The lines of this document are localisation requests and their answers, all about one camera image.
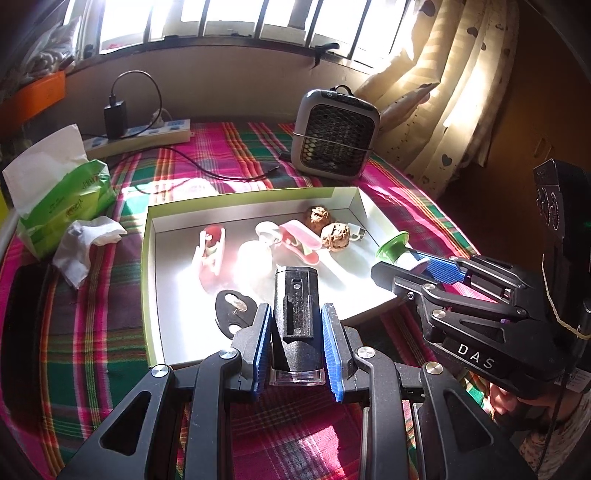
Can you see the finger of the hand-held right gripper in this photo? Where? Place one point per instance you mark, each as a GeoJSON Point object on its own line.
{"type": "Point", "coordinates": [392, 277]}
{"type": "Point", "coordinates": [443, 272]}

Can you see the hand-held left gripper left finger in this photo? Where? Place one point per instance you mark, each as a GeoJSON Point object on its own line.
{"type": "Point", "coordinates": [261, 350]}

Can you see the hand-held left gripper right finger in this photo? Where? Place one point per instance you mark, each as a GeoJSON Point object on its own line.
{"type": "Point", "coordinates": [332, 350]}

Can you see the green and pink suction knob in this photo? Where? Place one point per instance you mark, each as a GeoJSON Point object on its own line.
{"type": "Point", "coordinates": [391, 247]}

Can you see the black bike light clear lens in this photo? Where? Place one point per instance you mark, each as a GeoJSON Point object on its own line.
{"type": "Point", "coordinates": [295, 314]}

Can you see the black oval plastic gadget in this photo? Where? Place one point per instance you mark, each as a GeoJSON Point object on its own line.
{"type": "Point", "coordinates": [231, 307]}

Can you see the brown walnut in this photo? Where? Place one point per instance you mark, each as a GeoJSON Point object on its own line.
{"type": "Point", "coordinates": [335, 236]}
{"type": "Point", "coordinates": [317, 215]}

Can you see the green and white cardboard box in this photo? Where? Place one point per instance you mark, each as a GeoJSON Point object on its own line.
{"type": "Point", "coordinates": [184, 300]}

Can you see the light pink plastic clip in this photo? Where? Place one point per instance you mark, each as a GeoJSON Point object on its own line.
{"type": "Point", "coordinates": [300, 237]}

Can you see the dusty pink plastic clip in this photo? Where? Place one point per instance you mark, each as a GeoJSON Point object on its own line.
{"type": "Point", "coordinates": [210, 254]}

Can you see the grey round knob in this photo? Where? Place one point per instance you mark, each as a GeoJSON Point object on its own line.
{"type": "Point", "coordinates": [268, 229]}

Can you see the person's right forearm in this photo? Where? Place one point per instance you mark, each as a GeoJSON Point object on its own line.
{"type": "Point", "coordinates": [563, 443]}

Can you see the person's right hand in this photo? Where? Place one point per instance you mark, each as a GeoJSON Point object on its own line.
{"type": "Point", "coordinates": [501, 400]}

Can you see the grey portable space heater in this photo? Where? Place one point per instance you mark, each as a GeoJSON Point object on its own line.
{"type": "Point", "coordinates": [332, 134]}

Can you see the pink green plaid blanket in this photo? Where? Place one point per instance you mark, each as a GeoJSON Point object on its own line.
{"type": "Point", "coordinates": [92, 369]}

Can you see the cream dotted pillow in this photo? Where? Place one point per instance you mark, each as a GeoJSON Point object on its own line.
{"type": "Point", "coordinates": [397, 106]}

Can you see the cream heart print curtain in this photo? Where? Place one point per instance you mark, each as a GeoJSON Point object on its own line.
{"type": "Point", "coordinates": [461, 92]}

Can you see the crumpled white tissue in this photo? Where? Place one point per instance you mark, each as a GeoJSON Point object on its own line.
{"type": "Point", "coordinates": [78, 249]}

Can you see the black window latch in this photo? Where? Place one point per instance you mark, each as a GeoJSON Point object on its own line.
{"type": "Point", "coordinates": [323, 50]}

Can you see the long black hairbrush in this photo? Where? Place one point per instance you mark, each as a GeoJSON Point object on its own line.
{"type": "Point", "coordinates": [27, 300]}

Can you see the white power strip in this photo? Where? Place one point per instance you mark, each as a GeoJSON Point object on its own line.
{"type": "Point", "coordinates": [152, 136]}

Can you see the green tissue pack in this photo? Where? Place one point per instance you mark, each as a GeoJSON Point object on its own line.
{"type": "Point", "coordinates": [69, 198]}

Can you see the white power plug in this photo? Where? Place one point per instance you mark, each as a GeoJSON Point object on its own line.
{"type": "Point", "coordinates": [159, 121]}

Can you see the black charger adapter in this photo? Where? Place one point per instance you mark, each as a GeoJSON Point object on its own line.
{"type": "Point", "coordinates": [115, 117]}

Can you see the metal window grille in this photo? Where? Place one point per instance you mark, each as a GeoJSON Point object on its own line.
{"type": "Point", "coordinates": [257, 18]}

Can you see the orange box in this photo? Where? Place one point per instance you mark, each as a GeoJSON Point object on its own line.
{"type": "Point", "coordinates": [41, 92]}

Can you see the pile of plastic bags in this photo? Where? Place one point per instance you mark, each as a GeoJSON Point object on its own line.
{"type": "Point", "coordinates": [51, 53]}

